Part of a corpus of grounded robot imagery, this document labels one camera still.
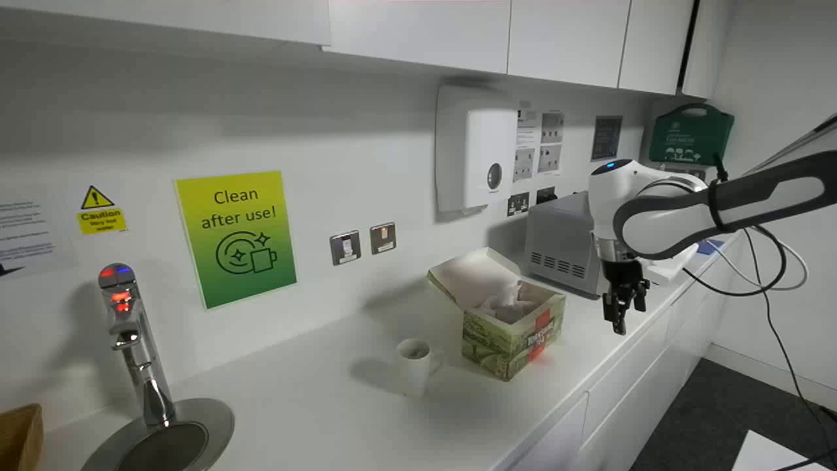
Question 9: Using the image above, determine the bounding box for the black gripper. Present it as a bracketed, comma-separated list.
[600, 234, 653, 338]

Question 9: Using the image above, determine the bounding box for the green open tea box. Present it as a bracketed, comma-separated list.
[427, 246, 571, 384]

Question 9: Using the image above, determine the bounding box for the white text notice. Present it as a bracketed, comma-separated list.
[0, 198, 57, 276]

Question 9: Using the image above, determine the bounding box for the white paper towel dispenser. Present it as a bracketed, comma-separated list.
[435, 81, 521, 219]

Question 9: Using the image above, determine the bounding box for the green first aid kit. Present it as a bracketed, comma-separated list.
[640, 101, 738, 174]

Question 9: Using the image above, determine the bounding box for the chrome hot water tap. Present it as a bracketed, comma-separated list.
[98, 262, 179, 431]

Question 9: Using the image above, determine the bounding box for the white base cabinet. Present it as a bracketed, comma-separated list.
[494, 259, 742, 471]

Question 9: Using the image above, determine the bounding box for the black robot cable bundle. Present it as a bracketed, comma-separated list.
[679, 152, 837, 471]

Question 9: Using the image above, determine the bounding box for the yellow warning sign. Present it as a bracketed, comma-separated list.
[77, 183, 129, 237]

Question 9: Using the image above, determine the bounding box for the white wall cabinet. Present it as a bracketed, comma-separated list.
[0, 0, 730, 100]

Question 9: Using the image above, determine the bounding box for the white ceramic cup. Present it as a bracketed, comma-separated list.
[394, 338, 445, 401]

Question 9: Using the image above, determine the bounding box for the green clean after use poster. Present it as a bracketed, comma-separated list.
[176, 170, 299, 312]

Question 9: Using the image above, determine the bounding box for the dark framed wall sign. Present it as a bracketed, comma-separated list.
[592, 111, 625, 162]

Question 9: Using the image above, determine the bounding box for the white instruction poster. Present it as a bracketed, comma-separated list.
[509, 101, 568, 183]

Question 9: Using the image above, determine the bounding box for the silver wall socket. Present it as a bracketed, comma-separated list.
[366, 219, 401, 257]
[326, 230, 364, 270]

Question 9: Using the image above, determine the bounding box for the round metal drain tray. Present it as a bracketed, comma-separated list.
[79, 398, 239, 471]

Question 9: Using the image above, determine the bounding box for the stainless steel microwave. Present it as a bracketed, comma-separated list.
[521, 190, 614, 301]

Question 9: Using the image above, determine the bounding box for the brown cardboard box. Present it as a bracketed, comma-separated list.
[0, 401, 47, 471]

